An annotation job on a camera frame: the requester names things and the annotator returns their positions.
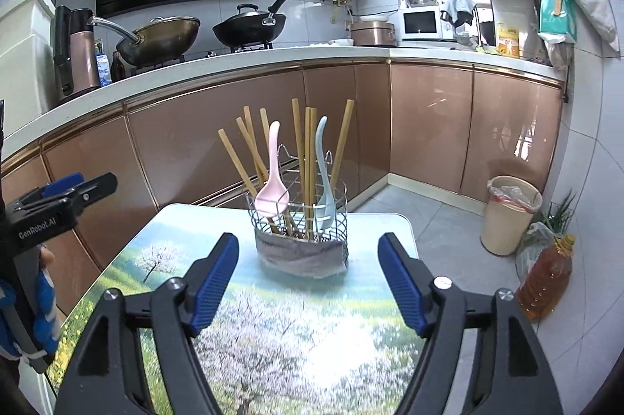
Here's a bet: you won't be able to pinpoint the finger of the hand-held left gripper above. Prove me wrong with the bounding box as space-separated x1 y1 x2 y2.
10 172 119 215
41 174 85 200

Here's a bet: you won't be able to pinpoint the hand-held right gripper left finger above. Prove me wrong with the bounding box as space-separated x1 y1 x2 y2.
53 232 241 415

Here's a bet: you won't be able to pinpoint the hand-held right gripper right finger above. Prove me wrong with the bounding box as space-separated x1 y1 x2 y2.
378 232 566 415

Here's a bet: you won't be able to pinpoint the metal wire utensil holder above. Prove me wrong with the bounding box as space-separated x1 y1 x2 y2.
245 144 349 267

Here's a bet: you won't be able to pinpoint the pink plastic spoon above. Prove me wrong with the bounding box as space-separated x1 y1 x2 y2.
254 121 289 218

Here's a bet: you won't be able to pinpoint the light blue plastic spoon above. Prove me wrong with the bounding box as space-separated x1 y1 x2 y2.
312 116 337 231

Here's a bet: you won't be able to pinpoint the bunch of wooden chopsticks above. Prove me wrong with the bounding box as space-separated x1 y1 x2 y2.
217 98 356 240

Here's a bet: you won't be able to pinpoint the person's left hand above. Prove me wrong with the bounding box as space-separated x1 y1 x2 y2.
0 244 62 360

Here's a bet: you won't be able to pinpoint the grey cloth wrap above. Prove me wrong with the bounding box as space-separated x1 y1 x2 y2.
255 232 348 279

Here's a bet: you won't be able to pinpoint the brown base cabinets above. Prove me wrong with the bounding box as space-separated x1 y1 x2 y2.
0 47 571 318

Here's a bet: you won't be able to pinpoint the blue white carton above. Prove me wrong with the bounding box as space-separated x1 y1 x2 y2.
95 53 112 87

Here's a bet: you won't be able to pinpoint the beige trash bin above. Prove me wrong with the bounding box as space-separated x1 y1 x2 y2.
480 175 543 256

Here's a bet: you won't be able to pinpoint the rose gold electric kettle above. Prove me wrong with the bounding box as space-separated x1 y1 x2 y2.
53 5 101 99

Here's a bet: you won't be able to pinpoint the clear plastic bag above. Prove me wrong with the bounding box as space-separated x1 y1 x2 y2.
516 221 557 279

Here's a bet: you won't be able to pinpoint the white kitchen appliance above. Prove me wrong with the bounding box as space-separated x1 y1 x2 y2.
0 0 59 138

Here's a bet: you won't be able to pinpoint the amber cooking oil bottle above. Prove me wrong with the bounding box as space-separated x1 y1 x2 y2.
516 234 577 322

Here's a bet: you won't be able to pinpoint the brass wok with lid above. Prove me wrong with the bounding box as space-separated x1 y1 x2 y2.
88 16 202 67

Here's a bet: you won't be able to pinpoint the green scallions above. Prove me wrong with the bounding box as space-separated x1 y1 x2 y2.
541 191 578 235

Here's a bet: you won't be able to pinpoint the gas stove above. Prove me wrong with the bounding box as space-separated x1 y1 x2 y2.
124 42 274 69

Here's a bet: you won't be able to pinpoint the black wok with lid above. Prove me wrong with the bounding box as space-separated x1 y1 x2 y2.
212 0 299 48

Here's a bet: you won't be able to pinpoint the brown rice cooker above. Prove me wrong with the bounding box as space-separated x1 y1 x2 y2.
350 21 395 48

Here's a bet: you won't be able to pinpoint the white microwave oven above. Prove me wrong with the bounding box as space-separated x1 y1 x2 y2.
401 8 445 41

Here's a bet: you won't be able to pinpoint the yellow bottle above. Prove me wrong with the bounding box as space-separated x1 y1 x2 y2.
496 23 521 57

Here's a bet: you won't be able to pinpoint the grey blue cloth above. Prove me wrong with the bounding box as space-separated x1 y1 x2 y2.
440 0 476 26

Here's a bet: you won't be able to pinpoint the green tissue pack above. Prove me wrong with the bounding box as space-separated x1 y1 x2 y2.
539 0 578 45

